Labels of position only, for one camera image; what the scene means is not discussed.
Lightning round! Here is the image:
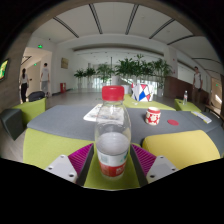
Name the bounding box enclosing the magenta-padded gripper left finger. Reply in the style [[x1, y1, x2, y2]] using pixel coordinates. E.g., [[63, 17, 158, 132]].
[[44, 142, 96, 187]]

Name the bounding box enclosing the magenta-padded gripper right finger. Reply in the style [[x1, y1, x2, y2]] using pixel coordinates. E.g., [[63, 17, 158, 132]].
[[129, 143, 179, 188]]

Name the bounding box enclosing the clear red-capped water bottle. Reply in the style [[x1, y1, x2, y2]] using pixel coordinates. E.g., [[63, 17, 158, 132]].
[[94, 85, 133, 181]]

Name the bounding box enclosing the small clear water bottle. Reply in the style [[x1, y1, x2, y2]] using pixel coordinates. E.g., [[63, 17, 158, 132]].
[[182, 90, 189, 106]]

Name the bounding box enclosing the red and white mug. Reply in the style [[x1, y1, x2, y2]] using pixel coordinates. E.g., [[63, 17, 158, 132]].
[[144, 106, 162, 126]]

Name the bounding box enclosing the large lime green bench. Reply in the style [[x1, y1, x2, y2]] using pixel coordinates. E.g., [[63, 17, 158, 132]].
[[123, 93, 177, 112]]

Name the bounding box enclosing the lime green seat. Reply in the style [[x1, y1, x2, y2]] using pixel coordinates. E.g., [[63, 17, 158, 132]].
[[12, 97, 48, 128]]

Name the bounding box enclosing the yellow and white leaflet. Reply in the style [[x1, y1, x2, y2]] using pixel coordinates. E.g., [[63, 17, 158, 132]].
[[191, 110, 213, 124]]

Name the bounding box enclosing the dark grey seat block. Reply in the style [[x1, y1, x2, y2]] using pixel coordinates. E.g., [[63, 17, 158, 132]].
[[0, 108, 24, 141]]

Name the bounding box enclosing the small lime green bench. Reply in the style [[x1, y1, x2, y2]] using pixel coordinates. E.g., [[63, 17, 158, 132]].
[[173, 98, 202, 113]]

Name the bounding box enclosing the black bag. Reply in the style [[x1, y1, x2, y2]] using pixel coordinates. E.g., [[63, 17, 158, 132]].
[[27, 90, 46, 103]]

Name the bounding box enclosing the dark wooden bench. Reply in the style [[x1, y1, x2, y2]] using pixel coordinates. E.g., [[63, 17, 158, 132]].
[[203, 101, 224, 123]]

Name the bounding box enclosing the white red blue geometric box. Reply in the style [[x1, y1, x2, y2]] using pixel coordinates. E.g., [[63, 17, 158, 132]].
[[130, 83, 155, 102]]

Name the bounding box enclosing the group of green potted plants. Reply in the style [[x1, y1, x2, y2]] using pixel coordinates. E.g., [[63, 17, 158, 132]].
[[73, 54, 174, 98]]

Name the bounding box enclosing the brown wall plaque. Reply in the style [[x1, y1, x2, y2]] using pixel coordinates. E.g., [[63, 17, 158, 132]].
[[60, 57, 70, 70]]

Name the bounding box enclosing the wall display screen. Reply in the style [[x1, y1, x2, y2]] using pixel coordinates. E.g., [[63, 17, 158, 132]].
[[0, 58, 10, 82]]

